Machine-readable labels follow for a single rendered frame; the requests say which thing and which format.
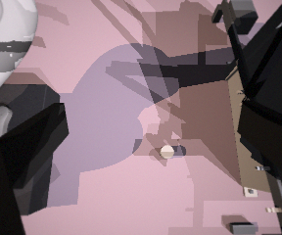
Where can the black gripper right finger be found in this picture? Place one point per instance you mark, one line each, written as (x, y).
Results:
(262, 127)

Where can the grey metal cylinder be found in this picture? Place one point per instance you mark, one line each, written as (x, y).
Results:
(166, 152)

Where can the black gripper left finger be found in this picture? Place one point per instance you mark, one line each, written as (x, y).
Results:
(23, 151)

